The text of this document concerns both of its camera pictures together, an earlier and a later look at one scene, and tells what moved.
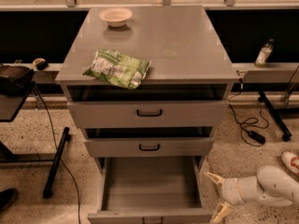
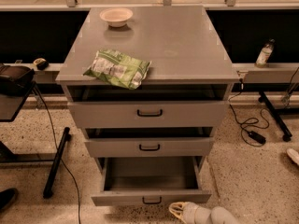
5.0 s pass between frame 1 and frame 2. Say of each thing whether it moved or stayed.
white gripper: moved
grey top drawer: stayed
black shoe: stayed
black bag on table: stayed
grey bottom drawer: moved
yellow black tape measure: stayed
